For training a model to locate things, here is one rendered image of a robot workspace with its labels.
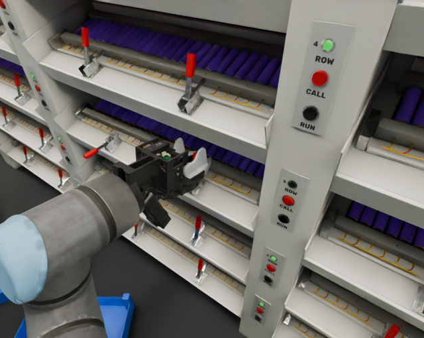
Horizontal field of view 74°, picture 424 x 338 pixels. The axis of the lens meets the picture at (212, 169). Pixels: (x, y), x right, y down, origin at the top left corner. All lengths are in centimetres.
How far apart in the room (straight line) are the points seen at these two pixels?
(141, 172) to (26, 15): 50
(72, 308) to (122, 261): 69
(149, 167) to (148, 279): 68
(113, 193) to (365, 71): 32
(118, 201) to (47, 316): 16
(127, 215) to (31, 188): 117
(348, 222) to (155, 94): 41
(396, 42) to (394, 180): 16
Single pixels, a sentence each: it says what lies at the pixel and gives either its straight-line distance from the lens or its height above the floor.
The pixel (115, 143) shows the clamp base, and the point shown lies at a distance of 76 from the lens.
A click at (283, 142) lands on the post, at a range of 39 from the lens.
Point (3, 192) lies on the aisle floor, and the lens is 161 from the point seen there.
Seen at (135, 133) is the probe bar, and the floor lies 53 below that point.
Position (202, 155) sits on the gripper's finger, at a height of 60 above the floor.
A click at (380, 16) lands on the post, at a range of 32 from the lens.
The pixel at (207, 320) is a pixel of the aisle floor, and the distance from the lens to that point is 98.
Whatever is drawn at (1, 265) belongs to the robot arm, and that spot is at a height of 65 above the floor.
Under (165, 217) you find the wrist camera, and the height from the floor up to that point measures 52.
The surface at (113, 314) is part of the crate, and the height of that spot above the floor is 0.
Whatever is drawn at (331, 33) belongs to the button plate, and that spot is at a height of 84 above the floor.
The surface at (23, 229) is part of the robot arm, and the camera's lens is 37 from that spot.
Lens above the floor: 92
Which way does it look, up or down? 40 degrees down
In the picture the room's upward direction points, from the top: straight up
